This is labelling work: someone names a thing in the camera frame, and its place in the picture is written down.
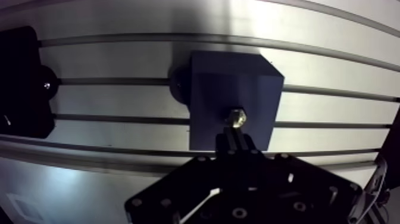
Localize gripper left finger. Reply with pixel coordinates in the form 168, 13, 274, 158
124, 126, 242, 224

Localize black tray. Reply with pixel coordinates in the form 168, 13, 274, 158
0, 25, 62, 140

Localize dark blue-grey block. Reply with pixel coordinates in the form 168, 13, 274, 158
168, 49, 285, 153

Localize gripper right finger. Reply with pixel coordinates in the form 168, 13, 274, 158
234, 127, 364, 224

